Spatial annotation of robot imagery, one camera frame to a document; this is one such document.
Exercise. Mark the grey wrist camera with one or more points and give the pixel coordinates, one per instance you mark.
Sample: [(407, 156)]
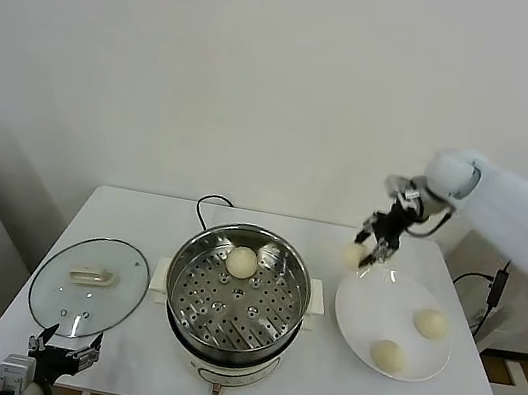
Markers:
[(402, 187), (16, 369)]

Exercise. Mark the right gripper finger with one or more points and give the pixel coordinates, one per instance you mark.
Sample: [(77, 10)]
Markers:
[(365, 232), (377, 253)]

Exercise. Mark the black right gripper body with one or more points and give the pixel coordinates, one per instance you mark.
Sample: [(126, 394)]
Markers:
[(391, 225)]

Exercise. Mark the white steamed baozi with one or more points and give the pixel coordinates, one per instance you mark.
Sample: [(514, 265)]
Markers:
[(389, 358), (240, 262), (351, 256), (431, 323)]

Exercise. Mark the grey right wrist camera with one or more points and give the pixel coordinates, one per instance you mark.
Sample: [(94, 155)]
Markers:
[(402, 187)]

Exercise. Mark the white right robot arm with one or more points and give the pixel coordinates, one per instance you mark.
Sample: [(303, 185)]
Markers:
[(505, 207)]

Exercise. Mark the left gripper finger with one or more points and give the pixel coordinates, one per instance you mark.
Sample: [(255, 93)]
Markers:
[(87, 354), (42, 340)]

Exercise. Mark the glass pot lid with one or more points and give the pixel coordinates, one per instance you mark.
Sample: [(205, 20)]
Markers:
[(82, 253)]

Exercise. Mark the steel steamer basket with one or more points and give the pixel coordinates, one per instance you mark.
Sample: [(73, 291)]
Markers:
[(234, 314)]

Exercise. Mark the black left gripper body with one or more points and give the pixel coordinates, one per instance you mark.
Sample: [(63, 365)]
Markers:
[(51, 361)]

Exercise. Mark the white side desk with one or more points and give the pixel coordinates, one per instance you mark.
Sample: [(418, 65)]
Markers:
[(516, 326)]

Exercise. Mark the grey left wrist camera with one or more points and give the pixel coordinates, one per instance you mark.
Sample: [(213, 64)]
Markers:
[(16, 369)]

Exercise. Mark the white round plate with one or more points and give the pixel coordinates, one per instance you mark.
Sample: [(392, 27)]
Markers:
[(375, 317)]

